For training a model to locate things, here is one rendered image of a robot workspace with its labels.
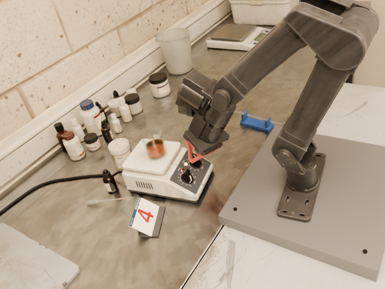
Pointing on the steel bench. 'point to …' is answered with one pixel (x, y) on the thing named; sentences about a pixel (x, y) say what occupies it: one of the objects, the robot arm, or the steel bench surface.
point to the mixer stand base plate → (31, 263)
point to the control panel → (199, 174)
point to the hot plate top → (135, 162)
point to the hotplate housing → (163, 182)
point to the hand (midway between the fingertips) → (195, 157)
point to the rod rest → (256, 123)
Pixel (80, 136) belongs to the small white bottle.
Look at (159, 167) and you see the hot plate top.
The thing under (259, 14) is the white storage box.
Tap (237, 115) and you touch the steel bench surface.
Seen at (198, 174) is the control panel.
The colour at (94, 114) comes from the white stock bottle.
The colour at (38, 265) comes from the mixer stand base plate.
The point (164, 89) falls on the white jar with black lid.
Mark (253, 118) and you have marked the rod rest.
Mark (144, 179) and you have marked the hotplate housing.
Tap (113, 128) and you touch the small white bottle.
